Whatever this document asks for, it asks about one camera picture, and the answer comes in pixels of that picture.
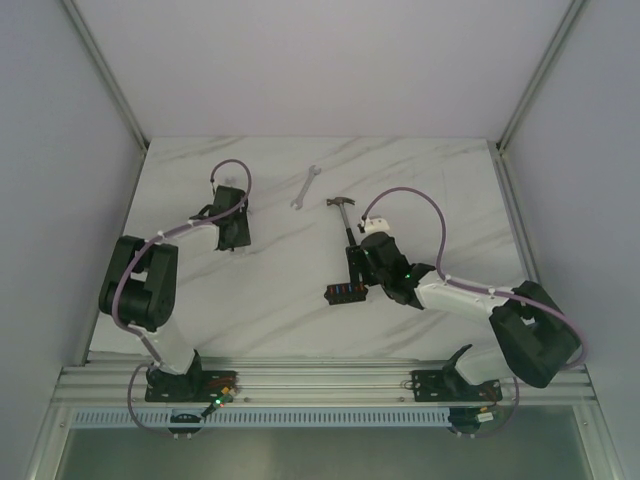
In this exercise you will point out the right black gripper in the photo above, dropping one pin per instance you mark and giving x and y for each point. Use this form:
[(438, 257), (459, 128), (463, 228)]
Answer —
[(356, 258)]

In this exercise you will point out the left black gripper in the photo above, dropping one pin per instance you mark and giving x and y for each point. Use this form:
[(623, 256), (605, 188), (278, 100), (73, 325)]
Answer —
[(233, 236)]

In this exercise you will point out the black fuse box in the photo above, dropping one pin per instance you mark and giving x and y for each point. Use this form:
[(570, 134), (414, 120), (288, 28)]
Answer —
[(345, 293)]

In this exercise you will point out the clear fuse box lid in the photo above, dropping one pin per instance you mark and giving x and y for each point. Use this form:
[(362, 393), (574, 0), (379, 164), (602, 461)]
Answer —
[(241, 251)]

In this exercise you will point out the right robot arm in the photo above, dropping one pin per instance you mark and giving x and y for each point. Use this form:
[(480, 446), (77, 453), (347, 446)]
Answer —
[(533, 342)]

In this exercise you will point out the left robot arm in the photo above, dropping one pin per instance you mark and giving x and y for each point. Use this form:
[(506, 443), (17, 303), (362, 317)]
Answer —
[(140, 287)]

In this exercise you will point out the left silver wrench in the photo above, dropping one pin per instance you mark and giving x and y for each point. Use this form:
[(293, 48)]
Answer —
[(232, 181)]

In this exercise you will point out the silver wrench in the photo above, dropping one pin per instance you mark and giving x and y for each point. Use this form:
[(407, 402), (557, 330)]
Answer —
[(298, 201), (232, 181)]

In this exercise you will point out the right silver wrench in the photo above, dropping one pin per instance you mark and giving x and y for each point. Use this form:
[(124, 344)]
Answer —
[(298, 201)]

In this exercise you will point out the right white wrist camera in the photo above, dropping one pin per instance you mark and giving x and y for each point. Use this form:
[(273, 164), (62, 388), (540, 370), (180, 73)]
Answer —
[(370, 225)]

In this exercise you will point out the black handled claw hammer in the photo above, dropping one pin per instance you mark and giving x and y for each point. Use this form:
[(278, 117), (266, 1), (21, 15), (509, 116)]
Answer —
[(341, 202)]

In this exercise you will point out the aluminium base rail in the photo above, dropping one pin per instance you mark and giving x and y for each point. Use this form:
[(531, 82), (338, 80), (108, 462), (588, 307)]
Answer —
[(264, 382)]

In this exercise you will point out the grey slotted cable duct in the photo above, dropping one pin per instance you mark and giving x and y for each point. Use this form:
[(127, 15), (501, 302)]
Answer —
[(157, 418)]

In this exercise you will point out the left aluminium frame post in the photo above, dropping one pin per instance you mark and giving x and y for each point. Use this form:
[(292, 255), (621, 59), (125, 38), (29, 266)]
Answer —
[(105, 74)]

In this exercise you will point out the aluminium frame post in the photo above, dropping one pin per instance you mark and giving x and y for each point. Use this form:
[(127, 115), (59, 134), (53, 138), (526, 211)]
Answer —
[(542, 71), (105, 74)]

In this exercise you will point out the right aluminium frame post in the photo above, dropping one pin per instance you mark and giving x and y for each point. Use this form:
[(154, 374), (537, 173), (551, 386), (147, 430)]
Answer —
[(542, 71)]

